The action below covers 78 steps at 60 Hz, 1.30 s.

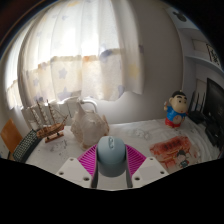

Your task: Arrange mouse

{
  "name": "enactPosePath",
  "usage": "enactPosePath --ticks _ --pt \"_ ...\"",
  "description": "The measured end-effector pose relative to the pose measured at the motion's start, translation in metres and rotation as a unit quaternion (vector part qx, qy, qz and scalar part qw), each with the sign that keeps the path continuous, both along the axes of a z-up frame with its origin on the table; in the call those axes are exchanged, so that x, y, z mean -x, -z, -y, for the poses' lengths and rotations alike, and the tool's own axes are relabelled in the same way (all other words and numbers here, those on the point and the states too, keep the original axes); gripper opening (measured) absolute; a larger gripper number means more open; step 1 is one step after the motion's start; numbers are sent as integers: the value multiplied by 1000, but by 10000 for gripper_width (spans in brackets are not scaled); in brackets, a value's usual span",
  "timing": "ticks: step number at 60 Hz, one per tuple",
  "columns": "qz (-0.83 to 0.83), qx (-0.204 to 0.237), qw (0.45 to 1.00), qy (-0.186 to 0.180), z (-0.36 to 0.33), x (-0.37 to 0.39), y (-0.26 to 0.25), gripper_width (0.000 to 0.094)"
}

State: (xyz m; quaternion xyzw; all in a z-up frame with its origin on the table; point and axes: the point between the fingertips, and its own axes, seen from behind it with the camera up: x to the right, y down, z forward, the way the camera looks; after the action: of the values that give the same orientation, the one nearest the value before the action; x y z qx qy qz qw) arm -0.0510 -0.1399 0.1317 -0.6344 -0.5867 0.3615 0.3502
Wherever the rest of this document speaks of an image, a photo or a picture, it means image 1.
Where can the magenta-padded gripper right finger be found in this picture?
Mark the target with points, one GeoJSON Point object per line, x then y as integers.
{"type": "Point", "coordinates": [135, 161]}

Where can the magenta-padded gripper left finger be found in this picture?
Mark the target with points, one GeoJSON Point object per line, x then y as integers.
{"type": "Point", "coordinates": [88, 161]}

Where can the light blue computer mouse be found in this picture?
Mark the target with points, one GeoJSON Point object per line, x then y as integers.
{"type": "Point", "coordinates": [111, 155]}

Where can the red printed mouse pad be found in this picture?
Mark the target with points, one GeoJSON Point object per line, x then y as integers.
{"type": "Point", "coordinates": [170, 150]}

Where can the white printed tablecloth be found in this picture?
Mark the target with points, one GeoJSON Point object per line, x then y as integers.
{"type": "Point", "coordinates": [140, 133]}

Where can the large white conch shell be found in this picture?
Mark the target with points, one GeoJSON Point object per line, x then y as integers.
{"type": "Point", "coordinates": [88, 128]}

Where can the wooden model sailing ship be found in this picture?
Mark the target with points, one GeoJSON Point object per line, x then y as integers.
{"type": "Point", "coordinates": [51, 130]}

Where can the cartoon boy figurine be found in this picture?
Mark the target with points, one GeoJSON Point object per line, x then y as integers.
{"type": "Point", "coordinates": [175, 111]}

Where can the black computer keyboard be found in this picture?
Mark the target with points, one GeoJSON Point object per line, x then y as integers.
{"type": "Point", "coordinates": [26, 146]}

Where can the black router with antennas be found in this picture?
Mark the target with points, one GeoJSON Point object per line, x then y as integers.
{"type": "Point", "coordinates": [196, 115]}

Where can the orange wooden chair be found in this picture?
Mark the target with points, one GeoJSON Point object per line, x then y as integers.
{"type": "Point", "coordinates": [10, 136]}

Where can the black computer monitor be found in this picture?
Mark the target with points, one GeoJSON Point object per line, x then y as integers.
{"type": "Point", "coordinates": [215, 103]}

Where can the white star-print curtain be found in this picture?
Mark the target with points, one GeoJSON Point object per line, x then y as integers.
{"type": "Point", "coordinates": [76, 50]}

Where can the white wall shelf unit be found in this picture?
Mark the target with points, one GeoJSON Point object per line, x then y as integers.
{"type": "Point", "coordinates": [200, 53]}

